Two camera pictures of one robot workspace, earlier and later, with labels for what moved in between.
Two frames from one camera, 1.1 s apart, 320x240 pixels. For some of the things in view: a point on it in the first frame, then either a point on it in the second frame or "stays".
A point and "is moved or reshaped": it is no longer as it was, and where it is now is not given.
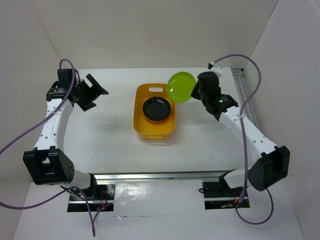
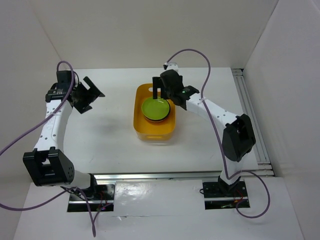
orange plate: (156, 121) stays
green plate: (180, 86) is moved or reshaped
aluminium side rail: (244, 91) stays
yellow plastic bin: (147, 130) stays
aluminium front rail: (186, 176) stays
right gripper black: (194, 93) to (157, 83)
